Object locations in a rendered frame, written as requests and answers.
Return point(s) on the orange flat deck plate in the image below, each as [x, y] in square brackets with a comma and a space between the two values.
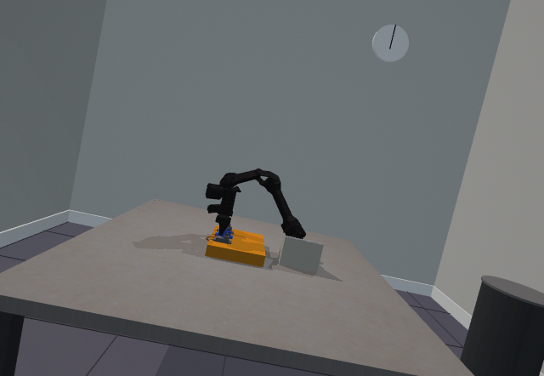
[244, 247]

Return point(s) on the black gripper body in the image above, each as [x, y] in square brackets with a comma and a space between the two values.
[226, 212]

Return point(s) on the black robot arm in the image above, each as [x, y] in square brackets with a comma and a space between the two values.
[227, 191]

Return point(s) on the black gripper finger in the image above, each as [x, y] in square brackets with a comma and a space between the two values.
[222, 228]

